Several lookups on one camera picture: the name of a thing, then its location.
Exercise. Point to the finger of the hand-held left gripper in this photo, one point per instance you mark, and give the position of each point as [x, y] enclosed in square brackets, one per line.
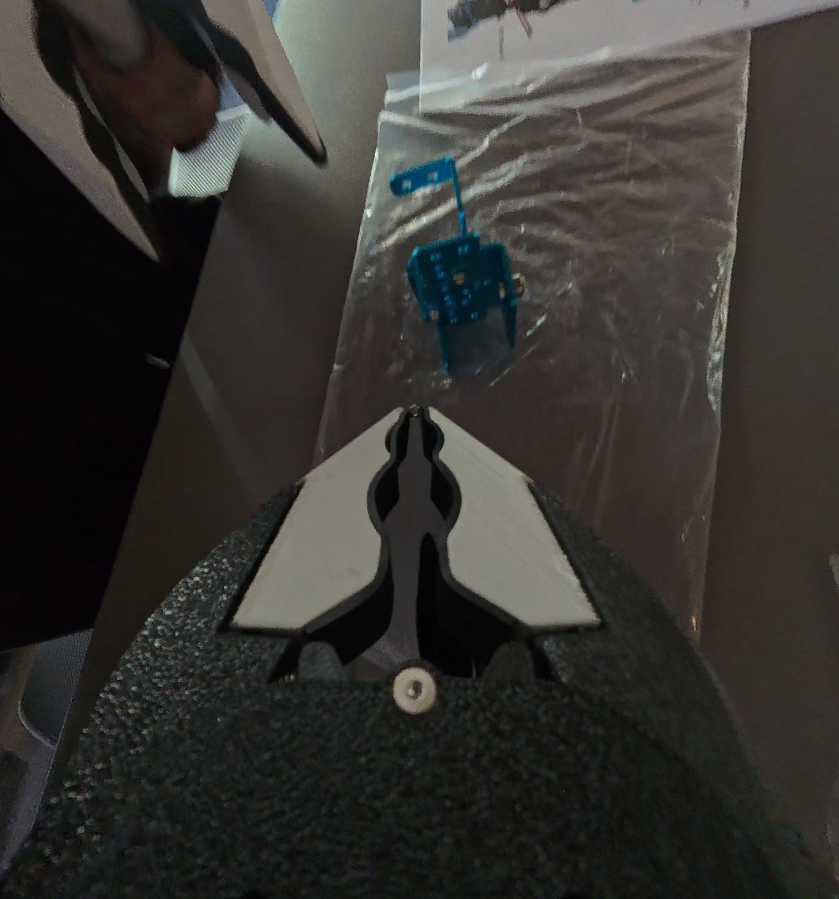
[12, 70]
[272, 63]

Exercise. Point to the person's left hand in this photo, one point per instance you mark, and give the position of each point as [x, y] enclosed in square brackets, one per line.
[159, 98]

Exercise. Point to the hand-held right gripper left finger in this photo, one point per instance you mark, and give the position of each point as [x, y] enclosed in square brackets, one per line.
[307, 562]

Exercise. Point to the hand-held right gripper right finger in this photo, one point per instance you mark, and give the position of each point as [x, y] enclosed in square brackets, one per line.
[510, 562]

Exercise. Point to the white instruction booklet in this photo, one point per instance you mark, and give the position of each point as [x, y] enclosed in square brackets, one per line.
[602, 21]

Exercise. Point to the dark grey desk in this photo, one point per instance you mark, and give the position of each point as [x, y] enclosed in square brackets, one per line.
[799, 281]

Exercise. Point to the large clear plastic bag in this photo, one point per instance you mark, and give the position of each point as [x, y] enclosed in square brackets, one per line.
[602, 281]

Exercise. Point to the person's black clothing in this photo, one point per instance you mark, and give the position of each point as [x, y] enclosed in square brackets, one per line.
[54, 421]

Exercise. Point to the blue metal bracket assembly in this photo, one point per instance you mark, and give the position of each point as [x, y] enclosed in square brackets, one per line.
[461, 281]

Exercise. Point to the grey mesh office chair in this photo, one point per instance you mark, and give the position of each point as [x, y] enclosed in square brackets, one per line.
[208, 161]

